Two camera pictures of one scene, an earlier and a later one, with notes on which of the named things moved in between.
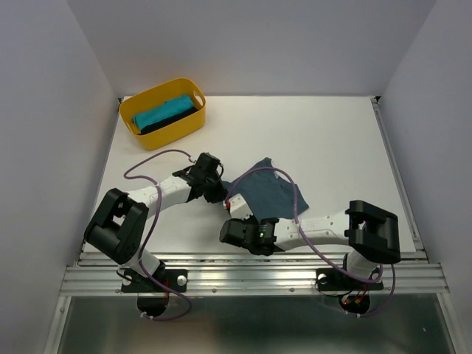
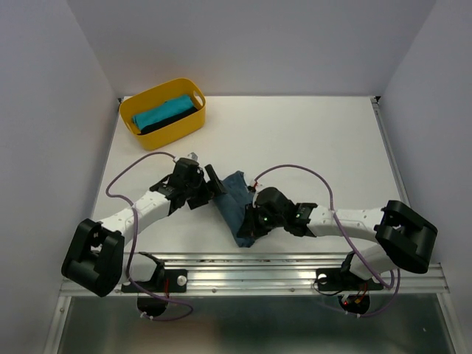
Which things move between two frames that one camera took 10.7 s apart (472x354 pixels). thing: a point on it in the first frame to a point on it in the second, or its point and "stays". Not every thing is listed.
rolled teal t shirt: x=162 y=110 stays
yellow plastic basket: x=164 y=134 stays
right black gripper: x=245 y=220 to x=249 y=228
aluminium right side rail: x=380 y=115 stays
